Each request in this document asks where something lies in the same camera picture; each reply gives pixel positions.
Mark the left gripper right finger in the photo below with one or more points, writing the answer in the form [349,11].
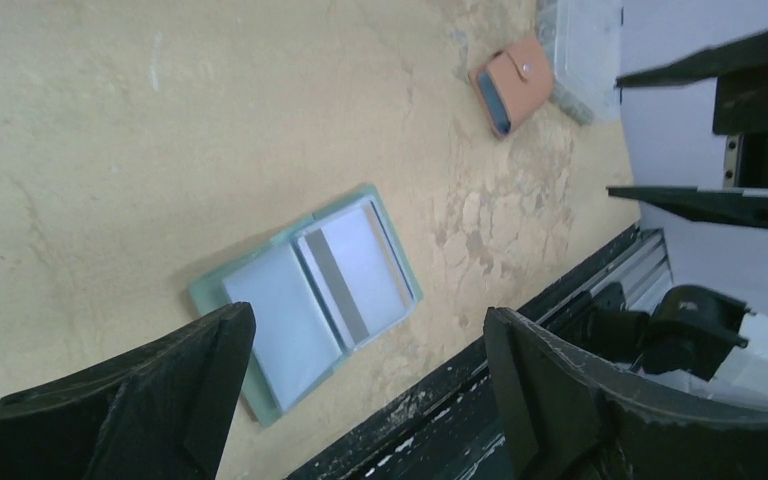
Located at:
[569,414]

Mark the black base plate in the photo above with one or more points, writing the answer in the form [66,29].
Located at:
[445,427]

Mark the green card holder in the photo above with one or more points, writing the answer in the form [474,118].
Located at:
[320,290]

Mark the pink leather pouch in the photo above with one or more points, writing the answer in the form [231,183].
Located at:
[513,84]

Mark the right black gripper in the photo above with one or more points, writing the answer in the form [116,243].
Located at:
[740,115]

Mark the aluminium rail frame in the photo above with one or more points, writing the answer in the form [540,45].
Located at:
[642,269]

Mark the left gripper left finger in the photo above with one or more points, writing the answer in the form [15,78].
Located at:
[159,411]

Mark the clear plastic organizer box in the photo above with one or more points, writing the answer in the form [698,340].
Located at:
[582,40]

